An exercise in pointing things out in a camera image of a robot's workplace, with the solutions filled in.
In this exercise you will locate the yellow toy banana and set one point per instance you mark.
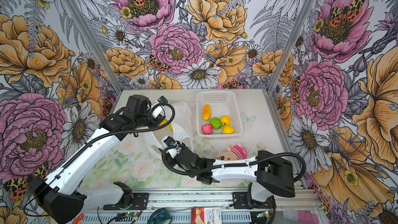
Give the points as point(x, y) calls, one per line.
point(169, 125)

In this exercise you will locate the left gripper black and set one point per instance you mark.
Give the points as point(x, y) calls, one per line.
point(156, 121)

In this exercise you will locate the white plastic mesh basket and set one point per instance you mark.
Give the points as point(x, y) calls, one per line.
point(221, 103)

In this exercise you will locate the red bandage box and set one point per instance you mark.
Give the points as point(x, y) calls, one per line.
point(206, 215)

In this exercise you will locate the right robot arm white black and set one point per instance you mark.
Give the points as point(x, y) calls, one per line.
point(269, 174)

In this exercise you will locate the pink item in clear box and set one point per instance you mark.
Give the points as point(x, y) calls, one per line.
point(300, 216)

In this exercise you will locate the green toy fruit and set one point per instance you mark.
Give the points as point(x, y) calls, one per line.
point(216, 123)

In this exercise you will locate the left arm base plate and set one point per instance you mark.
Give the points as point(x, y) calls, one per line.
point(135, 201)

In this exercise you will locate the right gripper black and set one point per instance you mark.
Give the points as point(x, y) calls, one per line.
point(169, 154)

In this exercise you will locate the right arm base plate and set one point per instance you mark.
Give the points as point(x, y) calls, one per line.
point(243, 200)

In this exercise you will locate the pink toy fruit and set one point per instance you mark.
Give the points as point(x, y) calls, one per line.
point(207, 129)

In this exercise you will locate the cartoon boy plush doll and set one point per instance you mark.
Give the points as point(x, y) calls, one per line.
point(237, 152)

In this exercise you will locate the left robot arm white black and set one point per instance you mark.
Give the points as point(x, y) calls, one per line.
point(59, 194)

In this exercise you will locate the orange toy fruit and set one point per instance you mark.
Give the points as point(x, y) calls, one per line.
point(206, 113)

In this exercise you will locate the small yellow toy fruit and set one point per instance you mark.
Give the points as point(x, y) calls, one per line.
point(225, 120)

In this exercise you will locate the red handled tool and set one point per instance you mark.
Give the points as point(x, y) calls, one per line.
point(79, 219)

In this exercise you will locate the translucent white plastic bag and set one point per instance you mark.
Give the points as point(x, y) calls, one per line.
point(183, 131)

